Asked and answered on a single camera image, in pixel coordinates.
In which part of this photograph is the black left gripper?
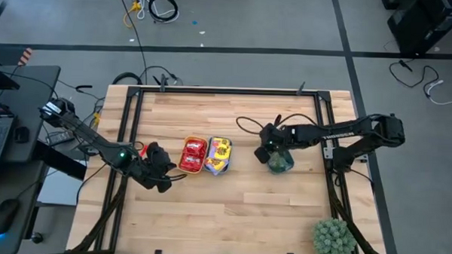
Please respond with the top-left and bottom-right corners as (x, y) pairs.
(132, 139), (179, 194)

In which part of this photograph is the yellow plastic bin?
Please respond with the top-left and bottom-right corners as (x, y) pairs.
(177, 134), (210, 176)

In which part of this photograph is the blue plastic bin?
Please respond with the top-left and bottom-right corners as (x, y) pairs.
(267, 148), (296, 176)

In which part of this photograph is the teal plastic bin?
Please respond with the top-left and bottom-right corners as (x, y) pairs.
(203, 135), (234, 178)

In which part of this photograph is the black power adapter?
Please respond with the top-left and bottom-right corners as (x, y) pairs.
(45, 130), (76, 148)

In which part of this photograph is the green artificial potted plant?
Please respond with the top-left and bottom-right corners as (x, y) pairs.
(310, 218), (359, 254)

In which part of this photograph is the black office desk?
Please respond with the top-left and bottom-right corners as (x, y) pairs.
(0, 63), (63, 254)

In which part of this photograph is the small black desk device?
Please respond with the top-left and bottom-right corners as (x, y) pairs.
(14, 126), (31, 143)

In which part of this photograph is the black computer mouse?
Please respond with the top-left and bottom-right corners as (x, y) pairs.
(0, 196), (22, 237)

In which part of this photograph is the orange black striped marker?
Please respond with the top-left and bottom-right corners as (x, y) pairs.
(17, 47), (34, 67)

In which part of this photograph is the black equipment cabinet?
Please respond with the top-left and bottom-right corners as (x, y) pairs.
(378, 0), (452, 59)

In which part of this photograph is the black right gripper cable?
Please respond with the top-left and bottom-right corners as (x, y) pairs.
(235, 111), (322, 138)

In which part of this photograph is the thick black cable loop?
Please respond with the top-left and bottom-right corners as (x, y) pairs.
(111, 71), (144, 87)

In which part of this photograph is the long black floor cable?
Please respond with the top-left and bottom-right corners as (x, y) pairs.
(112, 0), (152, 86)

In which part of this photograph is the black floor cable with plug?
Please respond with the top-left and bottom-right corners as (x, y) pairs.
(388, 58), (440, 99)

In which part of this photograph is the white coiled cable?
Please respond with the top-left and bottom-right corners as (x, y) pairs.
(136, 0), (181, 24)

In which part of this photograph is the black coiled cable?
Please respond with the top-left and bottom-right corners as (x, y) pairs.
(147, 0), (180, 24)

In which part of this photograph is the yellow extension cable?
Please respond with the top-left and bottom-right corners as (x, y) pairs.
(122, 1), (143, 30)

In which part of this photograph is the white charger cable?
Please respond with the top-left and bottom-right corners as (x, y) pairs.
(424, 78), (452, 107)

